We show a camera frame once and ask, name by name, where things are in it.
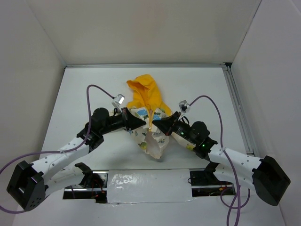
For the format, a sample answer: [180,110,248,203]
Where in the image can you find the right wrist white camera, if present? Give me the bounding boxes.
[178,100,190,114]

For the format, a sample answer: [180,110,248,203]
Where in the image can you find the purple cable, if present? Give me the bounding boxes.
[188,95,251,226]
[0,84,117,214]

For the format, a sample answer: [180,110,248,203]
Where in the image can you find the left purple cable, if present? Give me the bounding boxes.
[0,84,117,214]

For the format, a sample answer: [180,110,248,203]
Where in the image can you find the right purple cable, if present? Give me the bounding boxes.
[188,95,251,226]

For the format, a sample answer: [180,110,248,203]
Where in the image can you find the wrist white camera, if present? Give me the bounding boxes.
[111,94,125,108]
[178,100,190,114]

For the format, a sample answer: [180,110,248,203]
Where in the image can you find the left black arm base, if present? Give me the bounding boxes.
[63,162,108,204]

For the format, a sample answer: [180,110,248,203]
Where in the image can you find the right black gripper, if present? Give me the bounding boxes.
[153,111,198,145]

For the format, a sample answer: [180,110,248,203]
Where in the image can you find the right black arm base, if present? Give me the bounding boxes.
[187,163,236,197]

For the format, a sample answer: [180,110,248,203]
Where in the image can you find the white taped cover plate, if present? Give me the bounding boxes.
[107,169,192,204]

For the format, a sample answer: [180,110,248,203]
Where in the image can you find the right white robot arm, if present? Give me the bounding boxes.
[152,112,291,206]

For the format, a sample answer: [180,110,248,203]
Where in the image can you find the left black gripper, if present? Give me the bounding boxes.
[100,107,146,135]

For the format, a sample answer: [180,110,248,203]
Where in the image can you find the yellow dinosaur print jacket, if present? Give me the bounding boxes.
[126,73,196,161]

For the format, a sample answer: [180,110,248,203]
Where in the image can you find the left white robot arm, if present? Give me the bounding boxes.
[7,108,146,211]

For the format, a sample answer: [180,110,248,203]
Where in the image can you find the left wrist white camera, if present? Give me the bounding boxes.
[111,94,125,108]

